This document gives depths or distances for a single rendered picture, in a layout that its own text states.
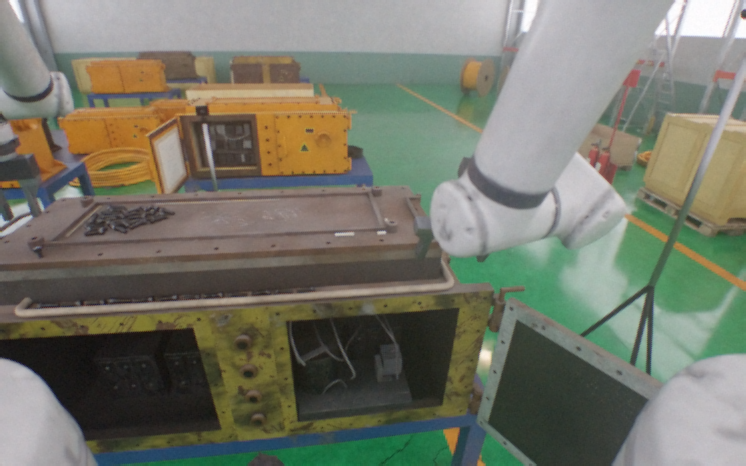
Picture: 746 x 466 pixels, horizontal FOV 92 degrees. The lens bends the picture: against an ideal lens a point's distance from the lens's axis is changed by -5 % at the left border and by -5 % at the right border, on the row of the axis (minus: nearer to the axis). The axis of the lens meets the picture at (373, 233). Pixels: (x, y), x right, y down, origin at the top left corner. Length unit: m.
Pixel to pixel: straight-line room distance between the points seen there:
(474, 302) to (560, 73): 0.93
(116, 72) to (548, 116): 10.09
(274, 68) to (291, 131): 5.86
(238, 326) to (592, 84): 1.01
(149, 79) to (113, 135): 2.76
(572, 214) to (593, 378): 0.72
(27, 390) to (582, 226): 0.51
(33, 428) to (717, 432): 0.36
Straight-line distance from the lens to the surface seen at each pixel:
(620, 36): 0.33
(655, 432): 0.28
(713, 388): 0.30
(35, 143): 4.82
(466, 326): 1.24
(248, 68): 9.49
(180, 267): 1.14
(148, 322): 1.19
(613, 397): 1.16
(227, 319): 1.13
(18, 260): 1.33
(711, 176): 5.65
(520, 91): 0.35
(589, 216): 0.50
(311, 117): 3.60
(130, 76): 10.18
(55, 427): 0.29
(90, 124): 7.65
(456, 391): 1.46
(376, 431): 1.59
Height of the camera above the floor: 1.90
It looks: 28 degrees down
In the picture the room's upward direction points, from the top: 2 degrees clockwise
